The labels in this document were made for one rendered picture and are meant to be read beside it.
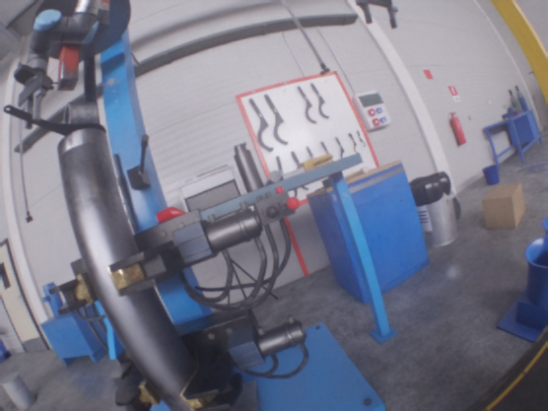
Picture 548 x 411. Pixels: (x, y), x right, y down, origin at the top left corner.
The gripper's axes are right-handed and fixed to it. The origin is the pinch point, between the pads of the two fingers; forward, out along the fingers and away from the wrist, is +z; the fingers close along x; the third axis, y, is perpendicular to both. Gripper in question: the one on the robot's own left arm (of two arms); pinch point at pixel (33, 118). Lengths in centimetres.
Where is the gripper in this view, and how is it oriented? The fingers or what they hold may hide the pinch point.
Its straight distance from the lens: 84.2
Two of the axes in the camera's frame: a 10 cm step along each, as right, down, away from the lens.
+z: 3.6, 9.3, 0.2
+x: -9.3, 3.6, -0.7
